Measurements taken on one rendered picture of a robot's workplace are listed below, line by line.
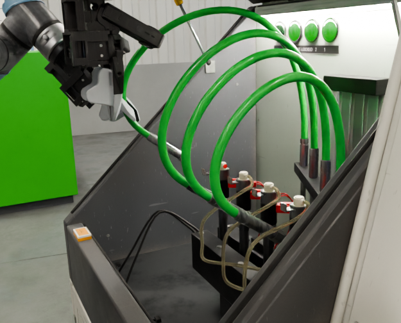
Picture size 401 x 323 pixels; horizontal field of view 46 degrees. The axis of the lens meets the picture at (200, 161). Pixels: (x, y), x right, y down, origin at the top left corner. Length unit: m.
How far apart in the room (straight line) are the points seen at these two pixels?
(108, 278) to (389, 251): 0.51
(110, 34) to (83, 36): 0.05
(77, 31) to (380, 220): 0.52
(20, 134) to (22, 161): 0.22
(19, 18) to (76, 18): 0.26
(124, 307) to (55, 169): 3.39
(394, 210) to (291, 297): 0.17
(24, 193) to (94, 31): 3.46
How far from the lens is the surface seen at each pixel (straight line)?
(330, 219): 0.63
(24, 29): 1.06
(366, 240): 0.65
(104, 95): 0.81
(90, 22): 0.81
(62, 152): 4.14
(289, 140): 1.21
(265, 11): 1.21
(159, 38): 0.83
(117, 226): 1.22
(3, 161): 4.11
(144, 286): 1.12
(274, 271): 0.62
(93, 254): 1.01
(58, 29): 1.03
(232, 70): 0.72
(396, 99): 0.64
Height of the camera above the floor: 1.38
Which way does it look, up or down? 15 degrees down
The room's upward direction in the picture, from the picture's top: 2 degrees counter-clockwise
